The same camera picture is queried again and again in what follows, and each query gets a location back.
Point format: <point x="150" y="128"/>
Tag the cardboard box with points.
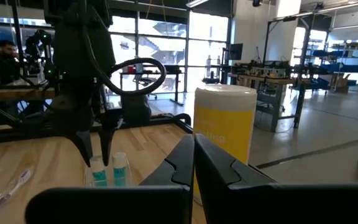
<point x="340" y="84"/>

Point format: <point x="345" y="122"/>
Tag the yellow-label wipes canister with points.
<point x="225" y="124"/>

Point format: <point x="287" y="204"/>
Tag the clear acrylic organizer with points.
<point x="110" y="174"/>

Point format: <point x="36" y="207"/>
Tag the blue storage bin shelves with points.
<point x="337" y="67"/>

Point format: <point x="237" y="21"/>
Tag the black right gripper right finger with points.
<point x="244" y="202"/>

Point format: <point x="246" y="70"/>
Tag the black desk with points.
<point x="178" y="90"/>

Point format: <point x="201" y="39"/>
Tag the person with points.
<point x="5" y="62"/>

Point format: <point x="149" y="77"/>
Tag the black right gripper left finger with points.
<point x="151" y="202"/>

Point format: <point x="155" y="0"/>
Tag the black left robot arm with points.
<point x="79" y="31"/>

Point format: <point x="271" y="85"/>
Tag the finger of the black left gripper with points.
<point x="106" y="140"/>
<point x="84" y="143"/>

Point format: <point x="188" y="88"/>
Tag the black neighbouring robot arm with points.
<point x="39" y="46"/>

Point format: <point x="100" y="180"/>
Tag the purple wrapped toothbrush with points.
<point x="11" y="186"/>

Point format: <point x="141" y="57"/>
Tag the small black monitor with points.
<point x="235" y="51"/>

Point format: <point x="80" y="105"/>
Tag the wooden workstation table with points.
<point x="17" y="93"/>

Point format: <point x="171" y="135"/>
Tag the wooden-top workbench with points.
<point x="272" y="81"/>

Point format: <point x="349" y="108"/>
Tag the blue mouthwash bottle white cap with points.
<point x="99" y="174"/>
<point x="120" y="174"/>

